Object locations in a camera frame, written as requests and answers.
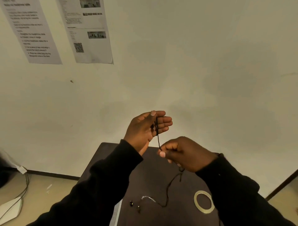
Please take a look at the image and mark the person's right hand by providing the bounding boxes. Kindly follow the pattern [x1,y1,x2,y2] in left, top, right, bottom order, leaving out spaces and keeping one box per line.
[157,136,219,173]

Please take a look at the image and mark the person's left hand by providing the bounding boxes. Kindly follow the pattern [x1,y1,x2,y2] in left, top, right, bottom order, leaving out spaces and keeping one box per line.
[123,111,173,156]

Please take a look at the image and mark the black earphone cable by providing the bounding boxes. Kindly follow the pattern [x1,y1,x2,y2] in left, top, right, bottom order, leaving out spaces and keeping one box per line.
[129,116,186,214]

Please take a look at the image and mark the clear tape roll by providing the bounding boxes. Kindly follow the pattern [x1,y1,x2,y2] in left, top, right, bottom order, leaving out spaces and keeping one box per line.
[193,190,215,214]

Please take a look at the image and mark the person's right forearm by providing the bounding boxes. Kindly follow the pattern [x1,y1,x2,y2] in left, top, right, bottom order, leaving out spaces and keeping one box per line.
[195,153,296,226]

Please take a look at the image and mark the person's left forearm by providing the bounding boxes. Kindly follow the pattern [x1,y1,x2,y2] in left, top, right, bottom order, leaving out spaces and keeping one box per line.
[27,139,144,226]

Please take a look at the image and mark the white flat floor device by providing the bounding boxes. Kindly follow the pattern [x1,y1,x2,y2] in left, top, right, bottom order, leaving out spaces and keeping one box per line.
[0,196,23,226]

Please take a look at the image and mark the printed wall sheet with photos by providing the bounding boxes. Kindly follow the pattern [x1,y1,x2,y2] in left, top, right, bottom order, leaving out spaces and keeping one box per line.
[56,0,114,65]

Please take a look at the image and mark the dark door frame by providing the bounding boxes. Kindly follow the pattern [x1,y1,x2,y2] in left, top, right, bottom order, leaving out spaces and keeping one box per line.
[265,169,298,201]

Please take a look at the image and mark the black floor cable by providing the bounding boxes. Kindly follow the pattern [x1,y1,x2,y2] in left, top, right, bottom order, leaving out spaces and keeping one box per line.
[0,173,30,220]

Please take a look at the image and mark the printed text wall sheet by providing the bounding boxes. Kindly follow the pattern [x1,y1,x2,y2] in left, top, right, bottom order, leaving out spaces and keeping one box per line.
[0,0,63,65]

